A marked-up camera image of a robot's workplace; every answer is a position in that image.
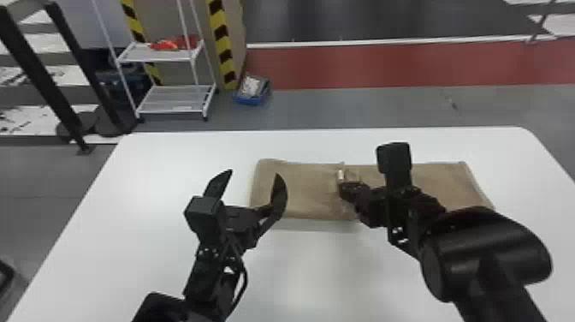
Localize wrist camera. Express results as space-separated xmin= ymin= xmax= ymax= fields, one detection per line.
xmin=183 ymin=194 xmax=228 ymax=247
xmin=376 ymin=141 xmax=414 ymax=230

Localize red packet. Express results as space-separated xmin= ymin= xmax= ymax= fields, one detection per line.
xmin=150 ymin=35 xmax=199 ymax=52

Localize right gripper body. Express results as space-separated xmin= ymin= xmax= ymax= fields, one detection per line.
xmin=352 ymin=184 xmax=391 ymax=229

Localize black side table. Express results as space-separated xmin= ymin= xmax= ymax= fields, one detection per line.
xmin=0 ymin=0 xmax=138 ymax=155

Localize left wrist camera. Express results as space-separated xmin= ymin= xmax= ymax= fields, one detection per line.
xmin=183 ymin=194 xmax=228 ymax=247

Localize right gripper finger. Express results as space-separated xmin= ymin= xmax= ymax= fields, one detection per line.
xmin=337 ymin=179 xmax=363 ymax=205

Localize yellow black striped post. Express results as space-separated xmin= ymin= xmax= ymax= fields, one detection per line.
xmin=205 ymin=0 xmax=240 ymax=91
xmin=119 ymin=0 xmax=163 ymax=86

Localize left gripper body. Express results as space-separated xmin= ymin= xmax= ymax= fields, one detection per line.
xmin=223 ymin=205 xmax=267 ymax=253

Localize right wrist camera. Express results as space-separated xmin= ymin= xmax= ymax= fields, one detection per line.
xmin=376 ymin=141 xmax=414 ymax=230

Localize blue basket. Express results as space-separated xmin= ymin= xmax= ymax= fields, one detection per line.
xmin=233 ymin=74 xmax=272 ymax=107

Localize white wire rack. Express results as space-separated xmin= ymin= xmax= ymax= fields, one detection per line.
xmin=91 ymin=0 xmax=218 ymax=122

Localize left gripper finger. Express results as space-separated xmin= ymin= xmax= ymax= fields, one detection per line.
xmin=203 ymin=169 xmax=234 ymax=200
xmin=255 ymin=172 xmax=289 ymax=240

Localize beige towel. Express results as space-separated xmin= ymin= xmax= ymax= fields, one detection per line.
xmin=249 ymin=158 xmax=495 ymax=223

